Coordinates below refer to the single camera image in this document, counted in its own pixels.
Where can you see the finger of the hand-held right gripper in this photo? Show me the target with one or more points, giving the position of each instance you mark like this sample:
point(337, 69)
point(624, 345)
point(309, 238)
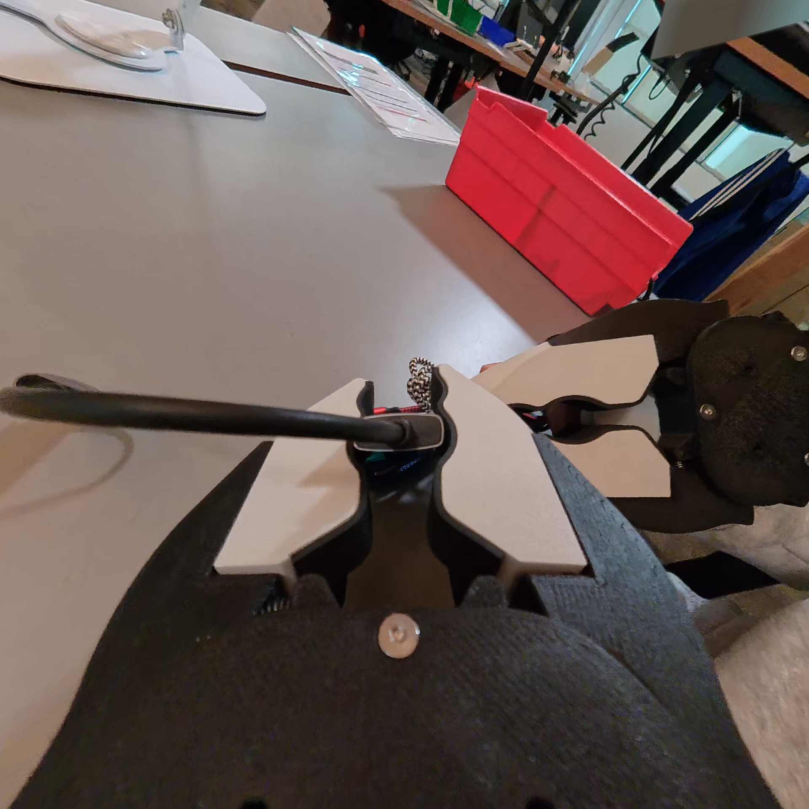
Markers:
point(588, 370)
point(632, 461)

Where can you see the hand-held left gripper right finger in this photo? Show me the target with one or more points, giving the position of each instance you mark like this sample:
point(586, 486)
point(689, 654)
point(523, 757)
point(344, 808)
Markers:
point(505, 480)

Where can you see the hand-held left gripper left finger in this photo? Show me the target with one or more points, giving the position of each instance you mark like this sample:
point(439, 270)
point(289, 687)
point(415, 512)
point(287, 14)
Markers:
point(297, 493)

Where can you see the grey usb hub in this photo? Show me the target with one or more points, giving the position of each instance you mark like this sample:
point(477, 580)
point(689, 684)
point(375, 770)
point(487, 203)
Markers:
point(420, 433)

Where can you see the red plastic bin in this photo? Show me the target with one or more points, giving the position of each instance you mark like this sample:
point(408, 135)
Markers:
point(569, 202)

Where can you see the black legged table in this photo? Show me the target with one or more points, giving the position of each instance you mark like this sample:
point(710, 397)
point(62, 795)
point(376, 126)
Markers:
point(771, 95)

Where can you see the wooden edged desk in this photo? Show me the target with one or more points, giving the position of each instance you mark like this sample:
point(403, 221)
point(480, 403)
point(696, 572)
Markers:
point(493, 57)

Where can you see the laminated paper sheet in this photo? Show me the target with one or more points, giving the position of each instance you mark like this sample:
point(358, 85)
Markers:
point(379, 88)

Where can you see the small blue bin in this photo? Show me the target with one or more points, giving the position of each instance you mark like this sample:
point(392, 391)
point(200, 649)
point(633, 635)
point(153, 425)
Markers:
point(496, 31)

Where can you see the small green bin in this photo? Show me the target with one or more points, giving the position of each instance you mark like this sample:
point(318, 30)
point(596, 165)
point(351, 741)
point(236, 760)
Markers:
point(464, 12)

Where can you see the silver laptop stand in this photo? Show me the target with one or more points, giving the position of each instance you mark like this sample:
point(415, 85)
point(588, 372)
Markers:
point(126, 76)

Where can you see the wooden frame beam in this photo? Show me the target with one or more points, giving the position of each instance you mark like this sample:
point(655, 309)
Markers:
point(765, 272)

